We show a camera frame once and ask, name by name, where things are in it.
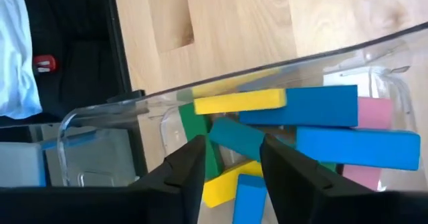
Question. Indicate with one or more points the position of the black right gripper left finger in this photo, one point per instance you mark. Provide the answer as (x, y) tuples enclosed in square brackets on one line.
[(180, 184)]

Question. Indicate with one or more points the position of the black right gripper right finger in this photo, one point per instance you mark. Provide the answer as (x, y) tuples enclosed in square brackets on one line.
[(294, 190)]

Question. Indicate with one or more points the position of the long green block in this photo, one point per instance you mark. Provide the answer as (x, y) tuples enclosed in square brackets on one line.
[(329, 166), (195, 123)]

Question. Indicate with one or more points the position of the long yellow block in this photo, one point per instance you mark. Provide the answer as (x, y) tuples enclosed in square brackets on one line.
[(227, 184), (239, 101)]

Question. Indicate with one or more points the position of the long teal block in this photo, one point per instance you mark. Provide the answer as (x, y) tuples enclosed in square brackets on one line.
[(237, 137)]

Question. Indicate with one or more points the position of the long dark blue block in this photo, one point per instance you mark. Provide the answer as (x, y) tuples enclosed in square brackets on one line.
[(301, 105)]

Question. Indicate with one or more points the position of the long pink block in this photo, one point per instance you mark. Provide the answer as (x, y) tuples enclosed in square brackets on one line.
[(376, 112)]

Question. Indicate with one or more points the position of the large clear plastic bin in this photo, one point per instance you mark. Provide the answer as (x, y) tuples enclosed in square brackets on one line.
[(100, 157)]

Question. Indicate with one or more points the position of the small red white plug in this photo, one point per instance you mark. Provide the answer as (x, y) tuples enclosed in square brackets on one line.
[(45, 63)]

